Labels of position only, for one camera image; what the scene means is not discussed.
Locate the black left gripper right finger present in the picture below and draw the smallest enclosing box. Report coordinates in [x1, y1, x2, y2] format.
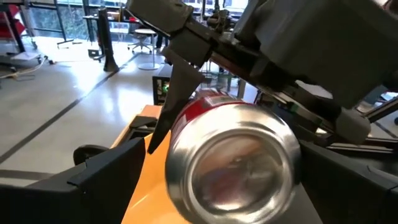
[300, 140, 398, 224]

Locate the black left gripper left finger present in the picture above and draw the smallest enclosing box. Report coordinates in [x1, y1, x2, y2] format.
[0, 138, 147, 224]

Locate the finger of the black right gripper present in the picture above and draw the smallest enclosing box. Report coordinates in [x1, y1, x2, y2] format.
[289, 89, 340, 135]
[147, 27, 216, 155]

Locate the red cola can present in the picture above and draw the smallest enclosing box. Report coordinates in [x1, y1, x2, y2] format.
[164, 88, 303, 224]

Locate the black control box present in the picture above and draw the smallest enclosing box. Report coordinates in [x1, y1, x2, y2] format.
[152, 63, 174, 106]

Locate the white round side table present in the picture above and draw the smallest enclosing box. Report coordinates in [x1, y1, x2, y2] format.
[134, 28, 161, 71]

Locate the office chair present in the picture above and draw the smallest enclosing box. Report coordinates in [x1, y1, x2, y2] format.
[127, 32, 153, 54]

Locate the yellow plastic bin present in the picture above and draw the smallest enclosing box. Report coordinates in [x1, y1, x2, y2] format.
[121, 130, 200, 224]

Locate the black floor pillar stand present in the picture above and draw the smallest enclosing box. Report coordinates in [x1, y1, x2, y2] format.
[97, 7, 120, 73]

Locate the dark background desk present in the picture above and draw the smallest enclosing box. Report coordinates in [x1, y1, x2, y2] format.
[81, 14, 141, 25]

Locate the red rack shelf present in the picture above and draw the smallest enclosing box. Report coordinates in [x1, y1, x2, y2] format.
[0, 2, 28, 54]

